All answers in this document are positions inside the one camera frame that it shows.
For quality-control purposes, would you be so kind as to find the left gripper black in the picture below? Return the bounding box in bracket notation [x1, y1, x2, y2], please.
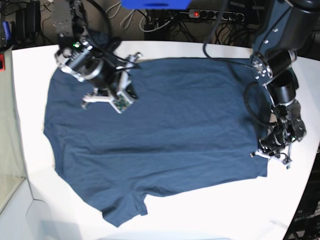
[257, 125, 292, 155]

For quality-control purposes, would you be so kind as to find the blue plastic box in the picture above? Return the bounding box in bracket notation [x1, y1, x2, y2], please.
[121, 0, 191, 10]

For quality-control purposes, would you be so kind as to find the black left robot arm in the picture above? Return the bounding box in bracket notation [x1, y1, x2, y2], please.
[243, 0, 320, 165]

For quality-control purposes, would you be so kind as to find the black power strip red switch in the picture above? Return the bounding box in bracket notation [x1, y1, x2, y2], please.
[188, 9, 245, 23]

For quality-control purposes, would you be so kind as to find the red black object table edge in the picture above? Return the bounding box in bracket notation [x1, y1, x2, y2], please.
[0, 53, 6, 72]

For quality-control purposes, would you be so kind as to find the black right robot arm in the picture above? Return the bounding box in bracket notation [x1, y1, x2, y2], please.
[52, 0, 139, 99]

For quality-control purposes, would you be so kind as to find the dark blue t-shirt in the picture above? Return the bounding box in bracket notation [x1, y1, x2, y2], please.
[43, 57, 268, 227]

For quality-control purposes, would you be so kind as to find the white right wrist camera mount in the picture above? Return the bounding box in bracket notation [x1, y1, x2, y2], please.
[81, 52, 142, 114]

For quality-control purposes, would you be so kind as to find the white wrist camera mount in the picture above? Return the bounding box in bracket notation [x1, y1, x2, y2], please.
[249, 149, 292, 170]
[81, 52, 142, 114]

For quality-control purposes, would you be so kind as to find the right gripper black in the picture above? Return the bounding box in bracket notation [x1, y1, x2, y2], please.
[84, 59, 138, 100]

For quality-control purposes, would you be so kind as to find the blue handled tool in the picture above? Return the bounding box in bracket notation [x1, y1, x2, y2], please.
[2, 21, 12, 42]

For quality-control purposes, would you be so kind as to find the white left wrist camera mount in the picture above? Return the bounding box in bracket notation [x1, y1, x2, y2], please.
[249, 149, 292, 170]

